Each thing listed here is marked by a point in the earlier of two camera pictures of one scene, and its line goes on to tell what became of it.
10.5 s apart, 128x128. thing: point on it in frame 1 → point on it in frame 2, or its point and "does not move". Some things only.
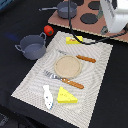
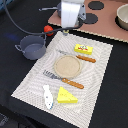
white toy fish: [48, 97] does not move
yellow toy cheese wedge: [64, 96] does not move
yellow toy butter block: [71, 40] → [84, 49]
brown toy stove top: [88, 18] does not move
